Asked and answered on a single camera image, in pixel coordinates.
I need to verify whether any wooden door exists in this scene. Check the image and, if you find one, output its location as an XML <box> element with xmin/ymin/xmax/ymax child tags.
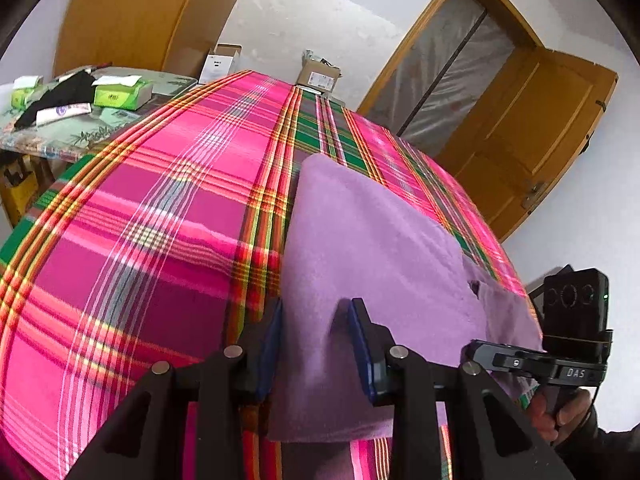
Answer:
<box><xmin>435</xmin><ymin>47</ymin><xmax>620</xmax><ymax>243</ymax></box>

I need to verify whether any purple sweater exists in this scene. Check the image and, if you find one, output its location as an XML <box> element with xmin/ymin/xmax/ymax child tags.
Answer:
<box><xmin>265</xmin><ymin>152</ymin><xmax>546</xmax><ymax>443</ymax></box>

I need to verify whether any pink plaid blanket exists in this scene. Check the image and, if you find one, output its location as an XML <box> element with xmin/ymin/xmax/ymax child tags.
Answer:
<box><xmin>0</xmin><ymin>70</ymin><xmax>543</xmax><ymax>480</ymax></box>

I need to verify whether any green tissue pack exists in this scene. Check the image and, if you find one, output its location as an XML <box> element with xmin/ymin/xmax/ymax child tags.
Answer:
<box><xmin>10</xmin><ymin>75</ymin><xmax>46</xmax><ymax>110</ymax></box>
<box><xmin>92</xmin><ymin>74</ymin><xmax>155</xmax><ymax>111</ymax></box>

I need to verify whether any person's right hand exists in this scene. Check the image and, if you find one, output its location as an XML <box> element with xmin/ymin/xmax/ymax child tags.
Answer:
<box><xmin>529</xmin><ymin>388</ymin><xmax>594</xmax><ymax>444</ymax></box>

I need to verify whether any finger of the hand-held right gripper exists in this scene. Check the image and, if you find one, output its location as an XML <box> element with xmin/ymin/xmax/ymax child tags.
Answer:
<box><xmin>463</xmin><ymin>339</ymin><xmax>546</xmax><ymax>380</ymax></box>

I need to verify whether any floral top side table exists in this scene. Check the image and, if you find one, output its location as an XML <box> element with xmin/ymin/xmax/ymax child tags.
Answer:
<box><xmin>0</xmin><ymin>64</ymin><xmax>198</xmax><ymax>163</ymax></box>

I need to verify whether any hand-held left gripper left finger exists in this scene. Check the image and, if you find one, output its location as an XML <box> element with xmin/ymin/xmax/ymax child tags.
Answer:
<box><xmin>65</xmin><ymin>297</ymin><xmax>285</xmax><ymax>480</ymax></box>

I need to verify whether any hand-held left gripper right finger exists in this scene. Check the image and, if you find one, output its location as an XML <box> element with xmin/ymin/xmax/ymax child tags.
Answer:
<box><xmin>348</xmin><ymin>297</ymin><xmax>576</xmax><ymax>480</ymax></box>

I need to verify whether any black office chair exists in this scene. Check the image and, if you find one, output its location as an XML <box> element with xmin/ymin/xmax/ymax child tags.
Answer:
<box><xmin>526</xmin><ymin>262</ymin><xmax>573</xmax><ymax>311</ymax></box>

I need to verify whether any wooden door frame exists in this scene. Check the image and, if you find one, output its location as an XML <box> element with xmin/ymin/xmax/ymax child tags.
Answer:
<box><xmin>356</xmin><ymin>0</ymin><xmax>551</xmax><ymax>116</ymax></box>

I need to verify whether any white printed packet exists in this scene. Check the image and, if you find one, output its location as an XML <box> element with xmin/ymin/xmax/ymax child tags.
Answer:
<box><xmin>35</xmin><ymin>102</ymin><xmax>93</xmax><ymax>127</ymax></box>

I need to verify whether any brown cardboard box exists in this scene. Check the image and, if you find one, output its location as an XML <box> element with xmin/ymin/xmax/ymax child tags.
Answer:
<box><xmin>296</xmin><ymin>50</ymin><xmax>345</xmax><ymax>93</ymax></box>

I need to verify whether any white cardboard box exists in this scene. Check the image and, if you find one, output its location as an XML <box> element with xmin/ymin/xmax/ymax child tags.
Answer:
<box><xmin>197</xmin><ymin>42</ymin><xmax>243</xmax><ymax>86</ymax></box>

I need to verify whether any black cloth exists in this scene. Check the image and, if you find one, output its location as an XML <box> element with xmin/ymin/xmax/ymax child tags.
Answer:
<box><xmin>14</xmin><ymin>69</ymin><xmax>101</xmax><ymax>128</ymax></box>

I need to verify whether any clear plastic curtain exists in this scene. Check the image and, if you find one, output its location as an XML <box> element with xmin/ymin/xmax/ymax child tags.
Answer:
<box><xmin>370</xmin><ymin>0</ymin><xmax>516</xmax><ymax>141</ymax></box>

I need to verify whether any person's right forearm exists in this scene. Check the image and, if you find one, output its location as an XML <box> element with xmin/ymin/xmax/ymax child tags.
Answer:
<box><xmin>550</xmin><ymin>407</ymin><xmax>640</xmax><ymax>480</ymax></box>

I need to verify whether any metal door handle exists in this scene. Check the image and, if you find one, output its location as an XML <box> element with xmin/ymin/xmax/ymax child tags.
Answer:
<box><xmin>520</xmin><ymin>179</ymin><xmax>548</xmax><ymax>210</ymax></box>

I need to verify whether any yellow crate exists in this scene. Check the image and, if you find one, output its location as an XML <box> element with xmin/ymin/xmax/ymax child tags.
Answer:
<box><xmin>0</xmin><ymin>157</ymin><xmax>41</xmax><ymax>216</ymax></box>

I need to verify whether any wooden wardrobe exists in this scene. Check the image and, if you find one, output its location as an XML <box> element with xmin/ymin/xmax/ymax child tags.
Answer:
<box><xmin>52</xmin><ymin>0</ymin><xmax>263</xmax><ymax>78</ymax></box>

